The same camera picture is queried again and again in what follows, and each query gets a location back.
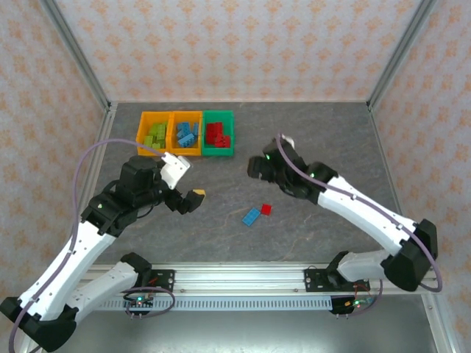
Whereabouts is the grey metal panel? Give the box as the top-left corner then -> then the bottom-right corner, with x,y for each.
54,310 -> 442,353

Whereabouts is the aluminium frame post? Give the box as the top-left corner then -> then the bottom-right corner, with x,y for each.
38,0 -> 113,111
366,0 -> 439,111

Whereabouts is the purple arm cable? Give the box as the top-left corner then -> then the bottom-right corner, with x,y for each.
7,138 -> 170,353
276,132 -> 444,294

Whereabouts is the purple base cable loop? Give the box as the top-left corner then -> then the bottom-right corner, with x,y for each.
123,285 -> 174,320
330,288 -> 384,318

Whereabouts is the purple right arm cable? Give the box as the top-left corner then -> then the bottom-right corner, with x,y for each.
276,132 -> 444,294

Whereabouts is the grey slotted cable duct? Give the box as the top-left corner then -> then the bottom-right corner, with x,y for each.
99,296 -> 334,313

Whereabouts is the yellow plastic bin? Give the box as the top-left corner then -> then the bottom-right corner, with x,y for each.
169,110 -> 204,157
136,111 -> 174,158

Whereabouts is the green plastic bin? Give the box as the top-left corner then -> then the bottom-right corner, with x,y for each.
201,110 -> 236,158

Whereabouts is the aluminium front post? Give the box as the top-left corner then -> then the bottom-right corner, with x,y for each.
422,293 -> 457,353

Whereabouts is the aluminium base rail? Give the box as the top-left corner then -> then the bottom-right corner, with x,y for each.
79,261 -> 442,295

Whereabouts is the small circuit board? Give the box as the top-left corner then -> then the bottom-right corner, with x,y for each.
124,293 -> 155,309
344,296 -> 373,309

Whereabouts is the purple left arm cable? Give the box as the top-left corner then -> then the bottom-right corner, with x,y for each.
7,138 -> 170,353

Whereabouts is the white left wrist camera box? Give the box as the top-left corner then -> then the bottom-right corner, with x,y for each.
160,151 -> 193,190

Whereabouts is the aluminium table side rail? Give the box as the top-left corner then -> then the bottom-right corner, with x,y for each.
366,102 -> 406,221
82,102 -> 118,202

